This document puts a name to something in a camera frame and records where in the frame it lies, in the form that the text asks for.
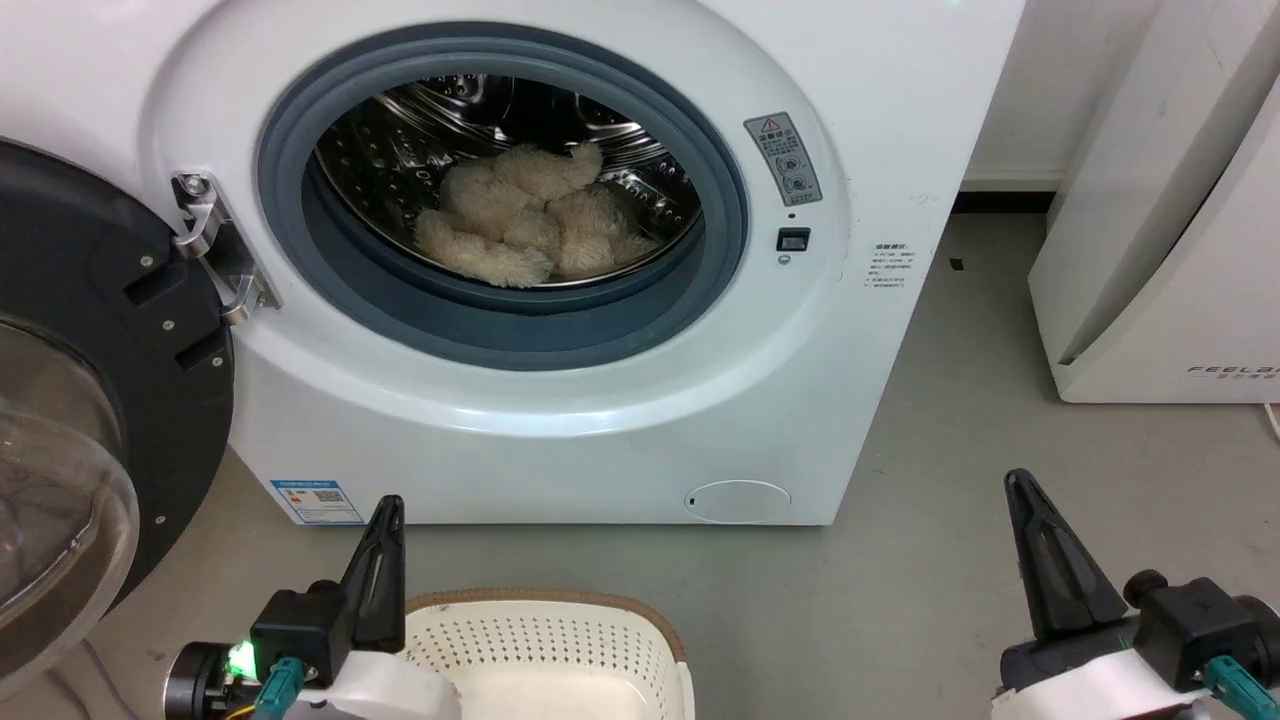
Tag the white front-load washing machine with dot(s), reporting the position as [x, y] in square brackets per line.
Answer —
[560, 440]

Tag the white perforated laundry basket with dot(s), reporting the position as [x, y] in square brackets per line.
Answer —
[560, 650]

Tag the grey rubber door gasket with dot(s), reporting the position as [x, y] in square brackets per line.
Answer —
[500, 325]

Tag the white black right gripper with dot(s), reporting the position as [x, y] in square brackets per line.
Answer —
[1090, 685]

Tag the grey warning sticker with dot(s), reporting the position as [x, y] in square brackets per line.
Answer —
[783, 158]

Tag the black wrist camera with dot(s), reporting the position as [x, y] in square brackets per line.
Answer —
[1200, 625]
[295, 625]

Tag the small printed text label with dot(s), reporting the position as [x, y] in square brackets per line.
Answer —
[887, 265]

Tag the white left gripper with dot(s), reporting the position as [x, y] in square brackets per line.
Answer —
[385, 692]

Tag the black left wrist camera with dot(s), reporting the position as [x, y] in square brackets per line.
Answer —
[295, 625]

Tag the oval white filter cover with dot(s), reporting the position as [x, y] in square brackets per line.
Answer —
[738, 501]

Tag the stainless steel washer drum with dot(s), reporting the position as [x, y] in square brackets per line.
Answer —
[400, 140]

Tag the white appliance with grey lettering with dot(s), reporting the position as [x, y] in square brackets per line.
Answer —
[1170, 300]

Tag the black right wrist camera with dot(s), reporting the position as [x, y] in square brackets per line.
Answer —
[1200, 625]

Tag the blue energy label sticker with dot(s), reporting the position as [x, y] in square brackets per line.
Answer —
[317, 501]

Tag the beige fluffy plush toy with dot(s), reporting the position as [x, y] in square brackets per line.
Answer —
[520, 215]

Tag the silver metal door hinge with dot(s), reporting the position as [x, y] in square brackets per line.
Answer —
[222, 250]

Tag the black door lock latch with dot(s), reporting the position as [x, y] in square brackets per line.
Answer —
[793, 239]

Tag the dark grey glass washer door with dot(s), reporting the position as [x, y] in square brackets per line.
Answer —
[120, 350]

